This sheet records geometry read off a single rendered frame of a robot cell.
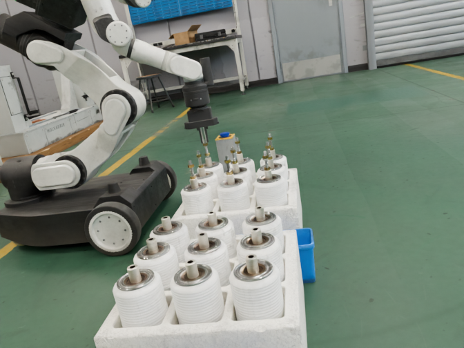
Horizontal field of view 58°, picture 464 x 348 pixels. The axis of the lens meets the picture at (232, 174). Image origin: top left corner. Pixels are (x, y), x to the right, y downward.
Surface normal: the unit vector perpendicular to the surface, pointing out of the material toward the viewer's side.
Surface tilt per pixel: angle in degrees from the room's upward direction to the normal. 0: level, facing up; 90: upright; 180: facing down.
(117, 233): 90
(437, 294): 0
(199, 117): 90
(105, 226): 90
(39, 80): 90
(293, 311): 0
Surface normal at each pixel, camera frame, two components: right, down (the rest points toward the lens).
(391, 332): -0.17, -0.94
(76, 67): 0.15, 0.60
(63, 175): -0.12, 0.31
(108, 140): -0.26, 0.65
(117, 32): 0.16, 0.26
